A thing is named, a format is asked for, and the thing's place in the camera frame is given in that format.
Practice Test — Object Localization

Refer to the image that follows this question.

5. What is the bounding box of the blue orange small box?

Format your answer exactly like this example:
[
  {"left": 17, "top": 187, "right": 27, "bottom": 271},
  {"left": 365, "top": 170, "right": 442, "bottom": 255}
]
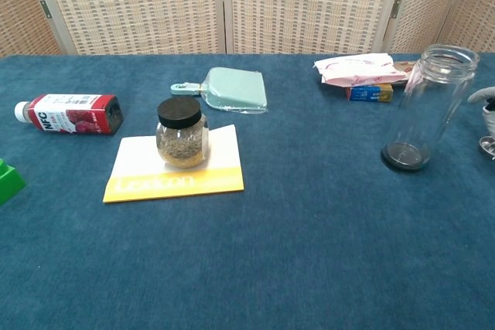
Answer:
[{"left": 346, "top": 83, "right": 394, "bottom": 103}]

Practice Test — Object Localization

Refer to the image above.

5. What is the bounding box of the mint green dustpan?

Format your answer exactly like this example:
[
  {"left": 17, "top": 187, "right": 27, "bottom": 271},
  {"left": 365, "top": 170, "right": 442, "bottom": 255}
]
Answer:
[{"left": 170, "top": 66, "right": 268, "bottom": 114}]

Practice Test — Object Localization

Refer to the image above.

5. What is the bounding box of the white pink snack packet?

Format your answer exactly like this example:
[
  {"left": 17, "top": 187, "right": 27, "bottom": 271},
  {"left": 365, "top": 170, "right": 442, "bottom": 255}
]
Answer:
[{"left": 313, "top": 53, "right": 407, "bottom": 88}]

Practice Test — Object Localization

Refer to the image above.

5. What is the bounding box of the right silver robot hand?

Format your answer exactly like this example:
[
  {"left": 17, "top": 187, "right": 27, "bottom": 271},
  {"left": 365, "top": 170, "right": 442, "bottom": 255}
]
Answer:
[{"left": 467, "top": 87, "right": 495, "bottom": 138}]

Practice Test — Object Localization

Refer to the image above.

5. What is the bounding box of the blue tablecloth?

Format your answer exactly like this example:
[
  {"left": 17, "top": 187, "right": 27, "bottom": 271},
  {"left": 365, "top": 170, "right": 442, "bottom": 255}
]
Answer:
[{"left": 0, "top": 53, "right": 495, "bottom": 330}]

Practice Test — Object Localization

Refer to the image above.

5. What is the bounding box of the clear glass jar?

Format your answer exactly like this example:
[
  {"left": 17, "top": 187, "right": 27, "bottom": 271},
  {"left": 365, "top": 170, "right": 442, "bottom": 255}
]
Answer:
[{"left": 381, "top": 43, "right": 480, "bottom": 172}]

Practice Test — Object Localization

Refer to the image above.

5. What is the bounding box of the brown red patterned packet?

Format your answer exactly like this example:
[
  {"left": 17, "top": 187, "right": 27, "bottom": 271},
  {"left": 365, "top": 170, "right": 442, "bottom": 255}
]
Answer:
[{"left": 392, "top": 60, "right": 421, "bottom": 83}]

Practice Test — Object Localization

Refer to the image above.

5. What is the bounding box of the green toy block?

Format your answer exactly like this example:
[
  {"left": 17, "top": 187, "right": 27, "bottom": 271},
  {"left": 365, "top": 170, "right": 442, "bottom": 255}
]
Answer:
[{"left": 0, "top": 158, "right": 27, "bottom": 206}]

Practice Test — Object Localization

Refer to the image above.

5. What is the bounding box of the red label juice bottle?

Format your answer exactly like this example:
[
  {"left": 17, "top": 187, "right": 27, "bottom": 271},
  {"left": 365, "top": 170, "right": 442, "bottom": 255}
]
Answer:
[{"left": 14, "top": 94, "right": 125, "bottom": 137}]

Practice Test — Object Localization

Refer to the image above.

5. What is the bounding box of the yellow white booklet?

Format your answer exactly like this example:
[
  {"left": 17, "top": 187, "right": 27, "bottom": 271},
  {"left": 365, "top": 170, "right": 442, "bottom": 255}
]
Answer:
[{"left": 102, "top": 124, "right": 245, "bottom": 204}]

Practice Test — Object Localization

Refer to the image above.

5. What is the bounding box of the woven folding screen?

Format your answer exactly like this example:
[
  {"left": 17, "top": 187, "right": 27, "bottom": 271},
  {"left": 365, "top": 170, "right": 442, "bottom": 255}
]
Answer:
[{"left": 0, "top": 0, "right": 495, "bottom": 59}]

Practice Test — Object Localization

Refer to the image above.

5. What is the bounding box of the glass jar black lid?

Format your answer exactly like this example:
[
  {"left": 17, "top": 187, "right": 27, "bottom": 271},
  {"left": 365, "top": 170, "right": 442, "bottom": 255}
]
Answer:
[{"left": 155, "top": 97, "right": 210, "bottom": 170}]

